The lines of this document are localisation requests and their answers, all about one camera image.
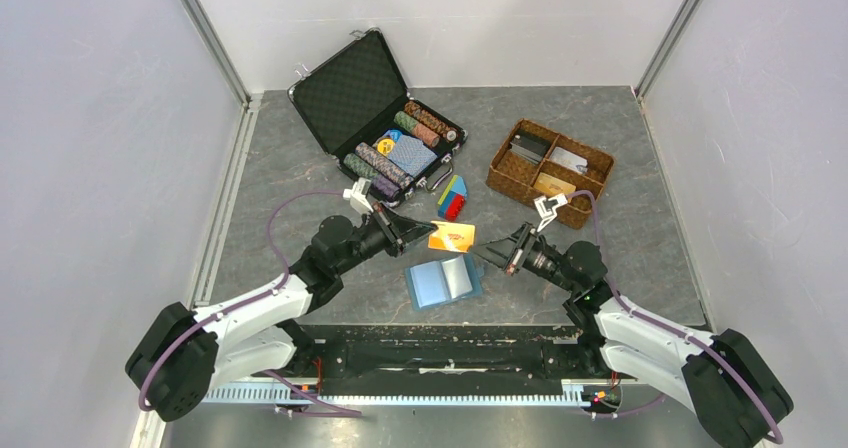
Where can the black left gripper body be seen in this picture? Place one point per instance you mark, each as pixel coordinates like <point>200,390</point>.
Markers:
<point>384,232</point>

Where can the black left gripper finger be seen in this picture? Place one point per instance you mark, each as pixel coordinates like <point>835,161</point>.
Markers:
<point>406,224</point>
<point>409,240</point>

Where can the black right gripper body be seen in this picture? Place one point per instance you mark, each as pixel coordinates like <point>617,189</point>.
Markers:
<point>528,241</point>

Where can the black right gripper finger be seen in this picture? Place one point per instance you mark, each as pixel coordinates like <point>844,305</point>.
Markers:
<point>493,252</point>
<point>513,264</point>

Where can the blue card holder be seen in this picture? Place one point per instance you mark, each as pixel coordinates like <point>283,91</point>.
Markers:
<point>437,283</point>

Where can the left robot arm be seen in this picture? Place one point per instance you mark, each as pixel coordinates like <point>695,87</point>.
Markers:
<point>185,353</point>

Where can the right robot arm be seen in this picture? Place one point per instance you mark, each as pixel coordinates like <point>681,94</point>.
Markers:
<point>721,378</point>

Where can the gold VIP card stack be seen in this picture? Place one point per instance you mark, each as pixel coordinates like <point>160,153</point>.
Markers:
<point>552,186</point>

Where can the blue playing card deck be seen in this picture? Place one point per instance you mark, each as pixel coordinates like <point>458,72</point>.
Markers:
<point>411,155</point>

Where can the dark card stack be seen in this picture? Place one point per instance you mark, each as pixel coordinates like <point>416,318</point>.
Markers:
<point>529,146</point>

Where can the white card stack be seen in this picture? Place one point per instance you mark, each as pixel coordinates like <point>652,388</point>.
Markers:
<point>569,160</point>

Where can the green purple chip stack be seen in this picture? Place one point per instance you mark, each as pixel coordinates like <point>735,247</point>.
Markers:
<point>379,182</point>

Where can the colourful toy brick block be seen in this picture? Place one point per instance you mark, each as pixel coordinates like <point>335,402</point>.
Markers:
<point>453,199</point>

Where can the woven wicker basket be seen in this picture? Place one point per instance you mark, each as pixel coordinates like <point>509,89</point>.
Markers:
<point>516,177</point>

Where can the yellow dealer chip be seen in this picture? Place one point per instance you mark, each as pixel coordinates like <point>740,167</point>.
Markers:
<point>385,145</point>

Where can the green pink chip stack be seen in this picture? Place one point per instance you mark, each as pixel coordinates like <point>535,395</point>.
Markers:
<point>429,137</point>

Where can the brown orange chip stack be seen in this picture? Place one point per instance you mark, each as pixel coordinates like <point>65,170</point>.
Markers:
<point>431,121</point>

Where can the black poker chip case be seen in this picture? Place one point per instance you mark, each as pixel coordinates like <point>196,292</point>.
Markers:
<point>352,98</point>

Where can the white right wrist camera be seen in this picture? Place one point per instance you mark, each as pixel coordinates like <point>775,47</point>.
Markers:
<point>547,209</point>

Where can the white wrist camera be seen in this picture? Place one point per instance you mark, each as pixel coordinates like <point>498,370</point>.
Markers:
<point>357,196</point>
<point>547,209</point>

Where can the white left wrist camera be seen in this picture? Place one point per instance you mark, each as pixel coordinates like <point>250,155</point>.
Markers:
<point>357,196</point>

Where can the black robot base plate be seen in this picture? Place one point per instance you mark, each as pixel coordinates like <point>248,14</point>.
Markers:
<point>443,360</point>

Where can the white cable duct rail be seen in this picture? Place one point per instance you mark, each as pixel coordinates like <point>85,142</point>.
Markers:
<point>275,393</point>

